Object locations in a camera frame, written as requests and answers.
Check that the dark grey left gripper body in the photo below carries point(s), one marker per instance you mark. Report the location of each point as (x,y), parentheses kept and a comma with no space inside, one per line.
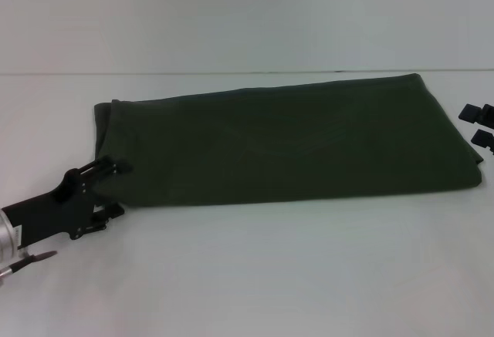
(54,209)

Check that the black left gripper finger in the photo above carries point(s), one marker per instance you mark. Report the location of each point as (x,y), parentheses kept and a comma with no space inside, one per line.
(106,217)
(108,167)

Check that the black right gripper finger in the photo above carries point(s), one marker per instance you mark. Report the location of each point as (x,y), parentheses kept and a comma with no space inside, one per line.
(484,140)
(476,113)

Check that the dark green t-shirt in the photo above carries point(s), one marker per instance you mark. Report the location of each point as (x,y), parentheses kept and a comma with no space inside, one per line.
(289,144)

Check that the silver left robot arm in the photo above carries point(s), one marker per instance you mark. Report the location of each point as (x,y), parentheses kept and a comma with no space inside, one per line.
(11,236)

